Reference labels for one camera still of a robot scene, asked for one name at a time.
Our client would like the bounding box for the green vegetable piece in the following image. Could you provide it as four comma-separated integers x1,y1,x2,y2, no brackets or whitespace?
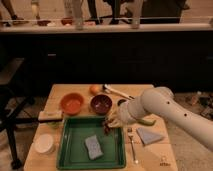
138,119,156,126

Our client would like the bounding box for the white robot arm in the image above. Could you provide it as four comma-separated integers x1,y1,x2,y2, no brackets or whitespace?
107,87,213,151

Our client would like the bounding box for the dark grape bunch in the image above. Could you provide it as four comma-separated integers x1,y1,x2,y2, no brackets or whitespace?
102,120,112,135

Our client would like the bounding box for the grey sponge in tray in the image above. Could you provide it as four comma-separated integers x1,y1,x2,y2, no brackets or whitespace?
85,135,103,160

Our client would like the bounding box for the orange fruit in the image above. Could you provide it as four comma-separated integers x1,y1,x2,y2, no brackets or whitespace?
89,84,101,95

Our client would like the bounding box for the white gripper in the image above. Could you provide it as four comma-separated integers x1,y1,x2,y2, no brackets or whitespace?
107,111,123,128

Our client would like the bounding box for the black chair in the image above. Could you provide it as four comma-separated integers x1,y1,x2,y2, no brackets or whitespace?
0,57,36,170

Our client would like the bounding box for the metal fork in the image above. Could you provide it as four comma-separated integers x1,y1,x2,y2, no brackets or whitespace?
127,127,139,164

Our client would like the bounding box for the dark cabinet counter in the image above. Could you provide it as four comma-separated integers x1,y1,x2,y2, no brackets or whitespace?
0,27,213,96

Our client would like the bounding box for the white handled brush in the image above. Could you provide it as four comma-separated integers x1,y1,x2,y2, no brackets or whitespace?
102,84,134,100

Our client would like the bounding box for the green plastic tray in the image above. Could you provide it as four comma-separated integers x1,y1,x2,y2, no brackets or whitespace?
56,116,126,170

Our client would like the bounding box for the orange bowl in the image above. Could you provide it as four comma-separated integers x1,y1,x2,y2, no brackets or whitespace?
60,93,84,115

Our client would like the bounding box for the dark red bowl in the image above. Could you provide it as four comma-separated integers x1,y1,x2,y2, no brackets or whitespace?
90,94,112,115

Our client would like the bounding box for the grey triangular cloth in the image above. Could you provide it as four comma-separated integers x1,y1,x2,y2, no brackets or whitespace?
136,127,164,145

